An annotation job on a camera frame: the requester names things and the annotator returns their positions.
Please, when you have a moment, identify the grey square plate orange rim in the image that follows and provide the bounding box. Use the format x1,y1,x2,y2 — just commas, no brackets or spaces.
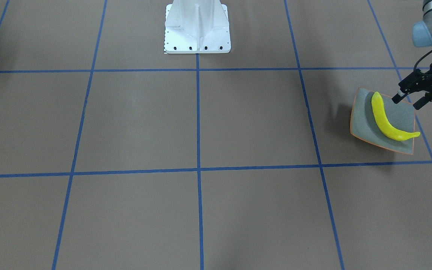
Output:
350,87,421,155

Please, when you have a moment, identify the white camera pedestal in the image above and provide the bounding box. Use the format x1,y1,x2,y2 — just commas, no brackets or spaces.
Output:
163,0,231,54

